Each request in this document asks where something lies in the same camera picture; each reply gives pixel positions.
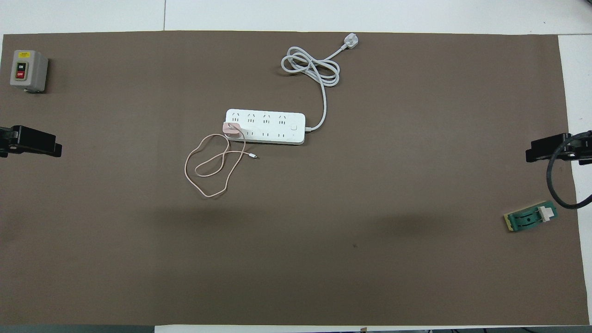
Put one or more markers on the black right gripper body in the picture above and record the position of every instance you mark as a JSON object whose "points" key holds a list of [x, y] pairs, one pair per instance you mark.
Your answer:
{"points": [[583, 150]]}

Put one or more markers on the grey on-off switch box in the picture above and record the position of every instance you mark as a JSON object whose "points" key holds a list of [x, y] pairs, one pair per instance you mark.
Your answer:
{"points": [[34, 69]]}

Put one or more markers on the white power strip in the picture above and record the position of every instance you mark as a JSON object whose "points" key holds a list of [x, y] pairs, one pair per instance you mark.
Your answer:
{"points": [[273, 127]]}

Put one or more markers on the brown table mat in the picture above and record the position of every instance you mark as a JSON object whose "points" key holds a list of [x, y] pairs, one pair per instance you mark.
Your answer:
{"points": [[296, 231]]}

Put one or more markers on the green clip on card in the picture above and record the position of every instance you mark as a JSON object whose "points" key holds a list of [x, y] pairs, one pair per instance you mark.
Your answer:
{"points": [[527, 219]]}

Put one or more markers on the pink USB charger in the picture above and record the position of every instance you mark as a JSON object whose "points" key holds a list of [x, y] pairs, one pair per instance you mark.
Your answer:
{"points": [[231, 128]]}

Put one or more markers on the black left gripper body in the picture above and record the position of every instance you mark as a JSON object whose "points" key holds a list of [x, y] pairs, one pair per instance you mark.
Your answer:
{"points": [[7, 141]]}

